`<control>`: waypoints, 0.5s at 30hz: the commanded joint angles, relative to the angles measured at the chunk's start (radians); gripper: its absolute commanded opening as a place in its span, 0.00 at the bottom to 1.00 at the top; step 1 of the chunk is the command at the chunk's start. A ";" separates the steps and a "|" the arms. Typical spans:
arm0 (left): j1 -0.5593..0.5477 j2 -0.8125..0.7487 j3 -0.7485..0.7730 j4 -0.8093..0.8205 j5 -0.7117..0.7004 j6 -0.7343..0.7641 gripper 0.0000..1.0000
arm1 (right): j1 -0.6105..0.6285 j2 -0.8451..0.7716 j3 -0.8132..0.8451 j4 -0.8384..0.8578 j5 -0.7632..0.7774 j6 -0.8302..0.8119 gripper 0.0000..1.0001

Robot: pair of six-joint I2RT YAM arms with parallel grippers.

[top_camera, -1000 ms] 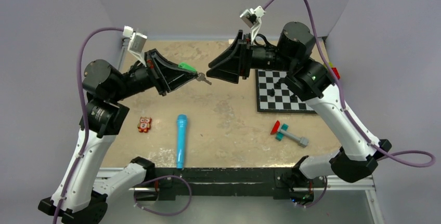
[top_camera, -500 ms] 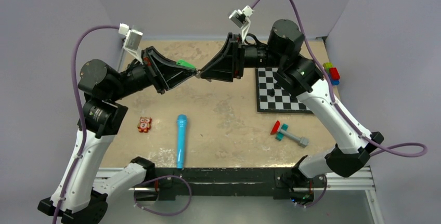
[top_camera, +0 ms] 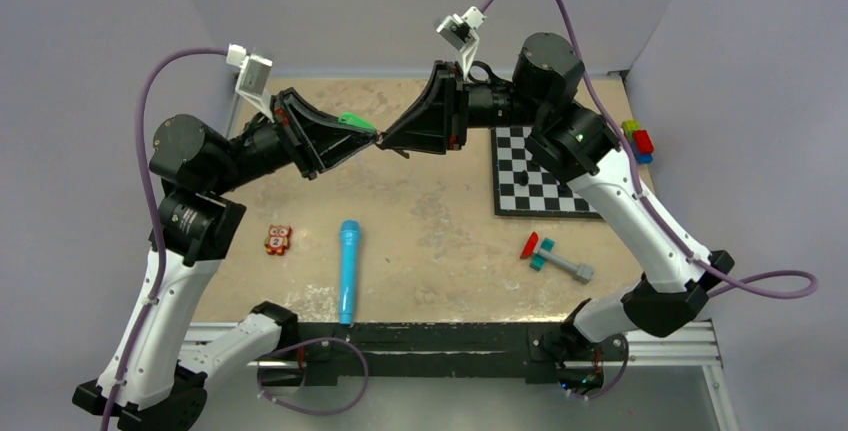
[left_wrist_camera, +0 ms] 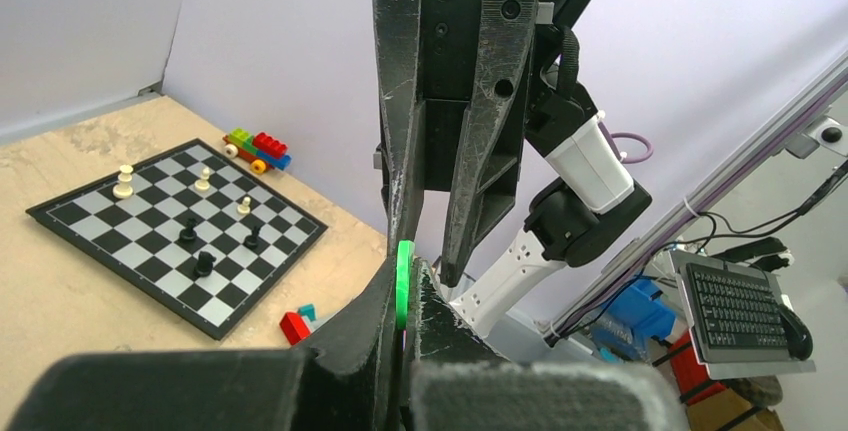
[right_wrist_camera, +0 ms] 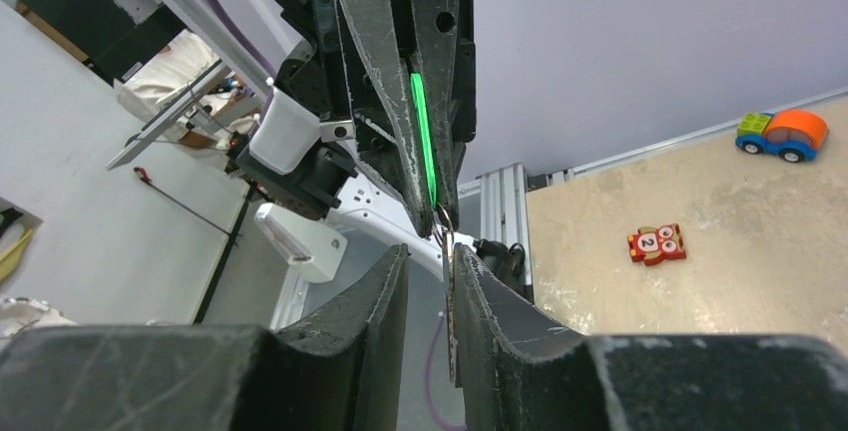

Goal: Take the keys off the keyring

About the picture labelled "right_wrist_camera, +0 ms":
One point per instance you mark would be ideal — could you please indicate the orange blue toy car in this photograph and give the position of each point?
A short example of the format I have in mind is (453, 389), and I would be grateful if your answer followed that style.
(794, 135)

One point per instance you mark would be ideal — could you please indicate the metal keyring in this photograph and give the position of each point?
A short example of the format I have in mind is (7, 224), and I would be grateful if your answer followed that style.
(443, 232)

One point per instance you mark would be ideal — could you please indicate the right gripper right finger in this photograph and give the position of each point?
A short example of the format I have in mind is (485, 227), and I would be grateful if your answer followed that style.
(522, 370)

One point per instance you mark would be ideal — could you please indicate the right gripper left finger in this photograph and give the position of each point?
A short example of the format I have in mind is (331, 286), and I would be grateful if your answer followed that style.
(338, 368)

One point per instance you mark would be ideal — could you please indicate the silver key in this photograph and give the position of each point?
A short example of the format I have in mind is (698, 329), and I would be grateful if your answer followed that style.
(449, 314)

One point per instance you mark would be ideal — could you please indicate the red owl block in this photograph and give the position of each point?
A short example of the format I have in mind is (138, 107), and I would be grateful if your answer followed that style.
(653, 245)

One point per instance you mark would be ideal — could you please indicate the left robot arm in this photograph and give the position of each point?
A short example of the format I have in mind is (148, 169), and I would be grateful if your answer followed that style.
(313, 189)

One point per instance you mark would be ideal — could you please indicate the green key tag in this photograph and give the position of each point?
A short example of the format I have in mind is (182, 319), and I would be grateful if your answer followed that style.
(420, 103)

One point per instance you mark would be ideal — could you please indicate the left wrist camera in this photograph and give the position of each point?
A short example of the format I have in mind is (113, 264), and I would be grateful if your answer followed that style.
(286, 132)

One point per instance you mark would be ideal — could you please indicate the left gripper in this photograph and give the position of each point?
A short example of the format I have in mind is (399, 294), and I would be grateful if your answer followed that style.
(435, 39)

